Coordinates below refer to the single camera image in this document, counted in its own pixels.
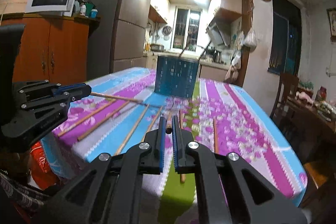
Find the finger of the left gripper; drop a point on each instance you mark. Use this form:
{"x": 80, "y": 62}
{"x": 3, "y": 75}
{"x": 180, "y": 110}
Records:
{"x": 75, "y": 91}

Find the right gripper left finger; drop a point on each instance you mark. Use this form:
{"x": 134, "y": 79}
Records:
{"x": 109, "y": 188}

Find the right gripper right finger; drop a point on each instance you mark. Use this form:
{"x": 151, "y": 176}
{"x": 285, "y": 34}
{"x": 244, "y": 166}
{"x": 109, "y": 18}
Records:
{"x": 229, "y": 189}

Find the wooden chopstick one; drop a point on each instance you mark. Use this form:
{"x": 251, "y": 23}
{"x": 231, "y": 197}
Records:
{"x": 85, "y": 118}

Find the wooden chopstick two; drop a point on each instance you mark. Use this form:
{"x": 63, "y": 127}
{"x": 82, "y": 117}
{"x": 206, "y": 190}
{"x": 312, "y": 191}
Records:
{"x": 96, "y": 126}

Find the wooden chopstick seven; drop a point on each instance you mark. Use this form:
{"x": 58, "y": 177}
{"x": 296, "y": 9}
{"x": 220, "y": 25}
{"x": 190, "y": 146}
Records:
{"x": 216, "y": 144}

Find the wooden chopstick four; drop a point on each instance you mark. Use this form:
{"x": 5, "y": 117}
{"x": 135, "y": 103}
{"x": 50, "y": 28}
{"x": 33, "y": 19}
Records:
{"x": 130, "y": 133}

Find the wooden chopstick five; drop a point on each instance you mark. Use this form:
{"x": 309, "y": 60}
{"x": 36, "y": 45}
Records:
{"x": 152, "y": 122}

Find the wooden chopstick three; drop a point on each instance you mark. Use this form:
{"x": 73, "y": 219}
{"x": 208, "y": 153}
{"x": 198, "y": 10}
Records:
{"x": 139, "y": 102}

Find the wooden chopstick six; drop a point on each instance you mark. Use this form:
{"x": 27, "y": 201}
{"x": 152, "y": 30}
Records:
{"x": 169, "y": 123}

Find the beige kitchen counter cabinets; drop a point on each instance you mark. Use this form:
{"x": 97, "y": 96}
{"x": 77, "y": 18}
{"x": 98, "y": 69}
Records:
{"x": 207, "y": 69}

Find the kitchen window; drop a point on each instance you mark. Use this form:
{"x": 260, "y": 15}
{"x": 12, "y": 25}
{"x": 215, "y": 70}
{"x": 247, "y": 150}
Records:
{"x": 186, "y": 29}

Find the floral plastic tablecloth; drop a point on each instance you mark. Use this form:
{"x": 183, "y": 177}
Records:
{"x": 228, "y": 189}

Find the orange wooden cabinet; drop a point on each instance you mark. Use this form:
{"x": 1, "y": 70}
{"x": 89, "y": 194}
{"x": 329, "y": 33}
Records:
{"x": 53, "y": 47}

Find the blue lidded jar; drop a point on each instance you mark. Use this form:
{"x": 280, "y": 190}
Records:
{"x": 93, "y": 13}

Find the white medicine bottle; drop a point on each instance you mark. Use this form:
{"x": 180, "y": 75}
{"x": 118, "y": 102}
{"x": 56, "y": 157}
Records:
{"x": 83, "y": 9}

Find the green box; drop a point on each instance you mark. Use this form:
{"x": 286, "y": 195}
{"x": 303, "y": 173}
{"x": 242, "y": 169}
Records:
{"x": 89, "y": 6}

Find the rice cooker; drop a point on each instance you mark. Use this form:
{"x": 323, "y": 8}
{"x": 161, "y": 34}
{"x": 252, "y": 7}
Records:
{"x": 157, "y": 47}

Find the dark wooden dining table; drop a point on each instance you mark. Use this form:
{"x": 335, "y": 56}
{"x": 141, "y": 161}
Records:
{"x": 315, "y": 137}

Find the blue perforated utensil holder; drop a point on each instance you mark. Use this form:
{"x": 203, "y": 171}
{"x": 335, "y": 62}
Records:
{"x": 176, "y": 76}

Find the grey tall refrigerator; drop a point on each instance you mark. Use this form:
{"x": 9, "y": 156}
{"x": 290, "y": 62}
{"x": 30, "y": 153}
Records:
{"x": 118, "y": 42}

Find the pink cloth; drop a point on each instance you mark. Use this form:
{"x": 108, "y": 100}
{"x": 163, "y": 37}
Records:
{"x": 302, "y": 96}

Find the wooden dining chair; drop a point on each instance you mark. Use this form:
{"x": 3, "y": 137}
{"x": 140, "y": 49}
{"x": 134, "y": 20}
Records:
{"x": 287, "y": 87}

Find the steel electric kettle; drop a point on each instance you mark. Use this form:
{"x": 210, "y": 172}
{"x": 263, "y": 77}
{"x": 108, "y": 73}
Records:
{"x": 217, "y": 57}

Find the dark living room window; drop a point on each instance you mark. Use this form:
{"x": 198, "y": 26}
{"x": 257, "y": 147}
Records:
{"x": 286, "y": 38}

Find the white hanging plastic bag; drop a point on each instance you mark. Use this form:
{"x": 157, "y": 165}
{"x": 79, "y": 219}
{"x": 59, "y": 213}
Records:
{"x": 250, "y": 40}

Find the steel range hood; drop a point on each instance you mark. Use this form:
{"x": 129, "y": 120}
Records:
{"x": 219, "y": 32}

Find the framed elephant picture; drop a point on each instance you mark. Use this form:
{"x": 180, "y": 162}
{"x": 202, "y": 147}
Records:
{"x": 332, "y": 23}

